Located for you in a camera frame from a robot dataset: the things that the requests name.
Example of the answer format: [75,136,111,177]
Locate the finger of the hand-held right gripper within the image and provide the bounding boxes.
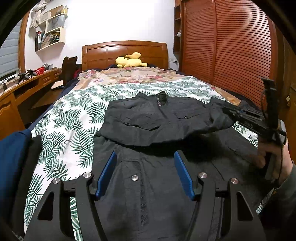
[236,104,263,117]
[222,107,250,126]

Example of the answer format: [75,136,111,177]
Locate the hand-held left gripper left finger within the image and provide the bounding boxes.
[23,151,117,241]

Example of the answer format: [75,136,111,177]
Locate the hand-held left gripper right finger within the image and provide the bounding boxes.
[173,151,264,241]

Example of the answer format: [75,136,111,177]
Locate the black jacket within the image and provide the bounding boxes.
[91,91,275,241]

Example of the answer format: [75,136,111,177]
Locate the person's right forearm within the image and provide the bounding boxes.
[255,161,296,214]

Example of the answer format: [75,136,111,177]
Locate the person's right hand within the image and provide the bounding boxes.
[257,138,296,184]

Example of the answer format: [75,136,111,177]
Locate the leaf print blanket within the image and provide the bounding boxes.
[24,76,266,241]

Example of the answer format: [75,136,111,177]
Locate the wooden slatted wardrobe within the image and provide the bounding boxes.
[179,0,284,109]

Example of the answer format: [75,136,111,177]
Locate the navy blue cloth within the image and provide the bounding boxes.
[0,129,32,223]

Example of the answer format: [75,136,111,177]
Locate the floral blanket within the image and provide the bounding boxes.
[76,67,243,105]

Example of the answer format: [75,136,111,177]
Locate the wooden niche shelves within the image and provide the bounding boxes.
[172,0,184,55]

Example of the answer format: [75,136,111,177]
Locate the dark wooden chair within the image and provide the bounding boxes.
[60,56,78,86]

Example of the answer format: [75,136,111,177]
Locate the yellow plush toy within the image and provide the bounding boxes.
[115,52,148,68]

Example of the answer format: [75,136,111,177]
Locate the wooden desk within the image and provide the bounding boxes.
[0,67,63,141]

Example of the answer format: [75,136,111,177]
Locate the wooden headboard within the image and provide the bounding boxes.
[81,41,169,71]

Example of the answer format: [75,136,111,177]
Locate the black devices on desk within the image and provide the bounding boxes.
[17,69,38,81]

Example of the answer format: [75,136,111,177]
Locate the black binder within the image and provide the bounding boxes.
[35,31,42,52]

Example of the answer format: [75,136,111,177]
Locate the grey window blind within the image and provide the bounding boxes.
[0,17,26,80]

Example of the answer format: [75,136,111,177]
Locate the white plastic bag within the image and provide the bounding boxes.
[30,0,51,28]

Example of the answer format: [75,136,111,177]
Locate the white wall shelf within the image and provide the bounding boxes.
[29,5,68,52]

